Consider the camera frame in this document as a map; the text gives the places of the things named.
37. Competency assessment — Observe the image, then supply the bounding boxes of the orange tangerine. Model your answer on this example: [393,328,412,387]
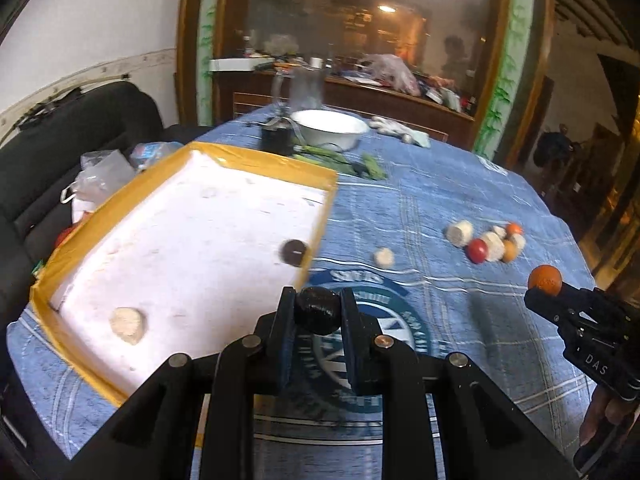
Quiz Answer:
[527,264,563,296]

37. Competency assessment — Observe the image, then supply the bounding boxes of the dark purple plum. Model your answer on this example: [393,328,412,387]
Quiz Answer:
[294,286,342,336]

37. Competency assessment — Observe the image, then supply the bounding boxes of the brown fuzzy round fruit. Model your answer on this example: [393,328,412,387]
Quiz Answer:
[280,240,308,268]

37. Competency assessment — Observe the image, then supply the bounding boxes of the person right hand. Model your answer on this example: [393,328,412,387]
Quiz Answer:
[578,386,640,449]

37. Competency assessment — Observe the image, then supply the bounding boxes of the orange fruit near cylinders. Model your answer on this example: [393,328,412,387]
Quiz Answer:
[501,238,518,263]

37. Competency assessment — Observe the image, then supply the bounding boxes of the beige foam piece right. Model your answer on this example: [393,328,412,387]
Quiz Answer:
[509,233,526,252]

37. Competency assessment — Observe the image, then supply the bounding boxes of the beige foam cylinder middle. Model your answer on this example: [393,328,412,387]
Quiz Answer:
[480,231,506,262]

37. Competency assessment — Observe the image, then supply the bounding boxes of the orange fruit at back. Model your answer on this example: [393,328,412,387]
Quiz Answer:
[506,222,524,237]

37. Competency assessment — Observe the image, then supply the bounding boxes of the small beige foam piece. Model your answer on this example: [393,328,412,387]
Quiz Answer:
[492,226,506,240]

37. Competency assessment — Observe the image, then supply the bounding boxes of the red tomato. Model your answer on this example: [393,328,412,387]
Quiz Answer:
[465,238,489,264]

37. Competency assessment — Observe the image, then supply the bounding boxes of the blue plaid tablecloth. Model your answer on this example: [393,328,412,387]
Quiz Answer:
[8,114,594,479]

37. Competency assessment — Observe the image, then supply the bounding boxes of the large beige foam cylinder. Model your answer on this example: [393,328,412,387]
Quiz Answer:
[446,220,474,248]

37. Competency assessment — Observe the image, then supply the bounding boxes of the small beige foam ball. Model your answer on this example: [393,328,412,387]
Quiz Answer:
[373,247,395,269]

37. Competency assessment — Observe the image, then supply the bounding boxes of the yellow taped foam tray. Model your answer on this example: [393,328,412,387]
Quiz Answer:
[30,142,337,405]

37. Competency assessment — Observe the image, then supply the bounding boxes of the green leafy vegetable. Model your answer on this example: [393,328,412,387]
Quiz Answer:
[291,145,387,181]

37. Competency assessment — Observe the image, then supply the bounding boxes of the white work gloves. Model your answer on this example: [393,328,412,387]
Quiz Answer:
[369,116,431,148]

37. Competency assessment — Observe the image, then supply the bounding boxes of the clear plastic bags on sofa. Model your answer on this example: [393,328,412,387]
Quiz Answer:
[60,141,182,224]

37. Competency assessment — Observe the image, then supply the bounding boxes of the white enamel bowl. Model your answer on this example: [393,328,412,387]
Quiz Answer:
[291,110,369,152]

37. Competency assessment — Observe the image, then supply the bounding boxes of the pink plastic bag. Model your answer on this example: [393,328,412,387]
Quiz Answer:
[357,54,421,96]

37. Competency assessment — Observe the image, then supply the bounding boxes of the black leather sofa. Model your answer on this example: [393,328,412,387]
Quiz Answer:
[1,80,206,479]

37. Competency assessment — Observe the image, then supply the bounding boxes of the black power adapter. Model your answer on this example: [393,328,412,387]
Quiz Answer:
[259,119,294,156]

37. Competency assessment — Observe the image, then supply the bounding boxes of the wooden sideboard counter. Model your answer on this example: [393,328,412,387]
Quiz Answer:
[208,58,474,150]

